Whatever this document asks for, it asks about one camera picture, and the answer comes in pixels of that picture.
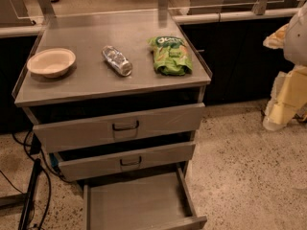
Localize middle grey drawer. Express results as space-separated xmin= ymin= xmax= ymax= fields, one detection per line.
xmin=59 ymin=142 xmax=196 ymax=181

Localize grey metal drawer cabinet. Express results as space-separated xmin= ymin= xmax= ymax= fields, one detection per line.
xmin=12 ymin=9 xmax=213 ymax=230

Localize grey drawer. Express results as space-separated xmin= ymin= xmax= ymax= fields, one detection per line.
xmin=83 ymin=164 xmax=207 ymax=230
xmin=34 ymin=103 xmax=204 ymax=152
xmin=59 ymin=142 xmax=196 ymax=181

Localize yellow taped gripper finger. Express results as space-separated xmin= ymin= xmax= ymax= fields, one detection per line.
xmin=263 ymin=65 xmax=307 ymax=131
xmin=263 ymin=24 xmax=288 ymax=49

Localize black floor stand bar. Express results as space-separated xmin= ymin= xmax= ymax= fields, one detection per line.
xmin=18 ymin=159 xmax=41 ymax=230

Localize green chip bag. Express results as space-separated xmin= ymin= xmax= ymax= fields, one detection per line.
xmin=148 ymin=36 xmax=193 ymax=76

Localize white counter rail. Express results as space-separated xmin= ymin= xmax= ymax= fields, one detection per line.
xmin=173 ymin=8 xmax=299 ymax=25

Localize white paper bowl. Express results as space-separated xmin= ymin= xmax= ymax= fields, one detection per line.
xmin=27 ymin=48 xmax=76 ymax=79

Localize black floor cables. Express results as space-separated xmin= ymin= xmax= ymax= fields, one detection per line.
xmin=0 ymin=129 xmax=70 ymax=230

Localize top grey drawer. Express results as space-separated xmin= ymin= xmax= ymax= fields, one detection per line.
xmin=34 ymin=103 xmax=204 ymax=152

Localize bottom grey drawer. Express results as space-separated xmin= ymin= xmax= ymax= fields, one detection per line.
xmin=83 ymin=164 xmax=207 ymax=230

